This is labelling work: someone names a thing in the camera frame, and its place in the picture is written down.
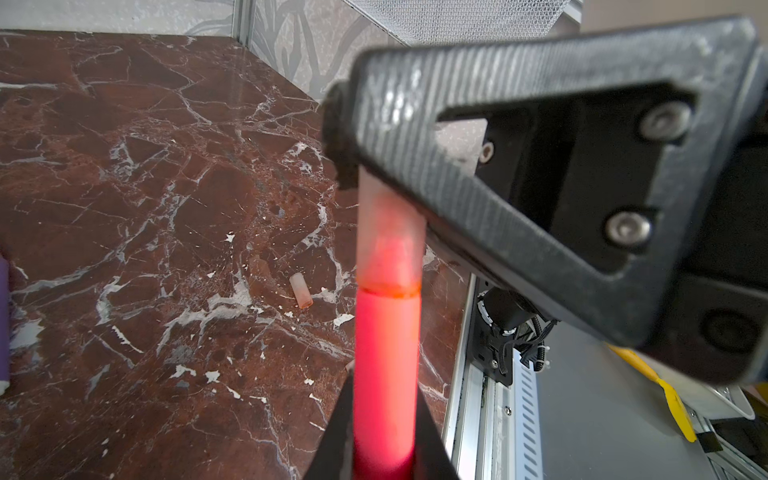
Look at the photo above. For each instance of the purple marker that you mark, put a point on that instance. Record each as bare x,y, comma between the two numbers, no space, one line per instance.
4,326

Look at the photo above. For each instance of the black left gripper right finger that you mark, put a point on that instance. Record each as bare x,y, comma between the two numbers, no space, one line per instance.
431,460

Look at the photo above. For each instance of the white wire mesh basket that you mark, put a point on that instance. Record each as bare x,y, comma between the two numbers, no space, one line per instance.
424,22

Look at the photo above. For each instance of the pink red marker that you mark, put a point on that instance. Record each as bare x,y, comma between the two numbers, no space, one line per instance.
385,385

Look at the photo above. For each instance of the translucent pen cap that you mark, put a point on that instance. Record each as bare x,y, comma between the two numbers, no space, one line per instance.
300,290
390,241

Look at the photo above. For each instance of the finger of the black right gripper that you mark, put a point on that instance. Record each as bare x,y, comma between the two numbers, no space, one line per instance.
618,180

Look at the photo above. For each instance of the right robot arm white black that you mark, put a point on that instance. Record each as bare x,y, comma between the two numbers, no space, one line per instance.
504,336

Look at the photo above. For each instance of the aluminium frame corner post right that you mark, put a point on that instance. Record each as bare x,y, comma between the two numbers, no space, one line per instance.
242,21

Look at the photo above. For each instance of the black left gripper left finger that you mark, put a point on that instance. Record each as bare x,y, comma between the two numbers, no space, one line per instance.
334,456

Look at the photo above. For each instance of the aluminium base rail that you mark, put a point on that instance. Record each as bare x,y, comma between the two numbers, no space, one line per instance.
491,431

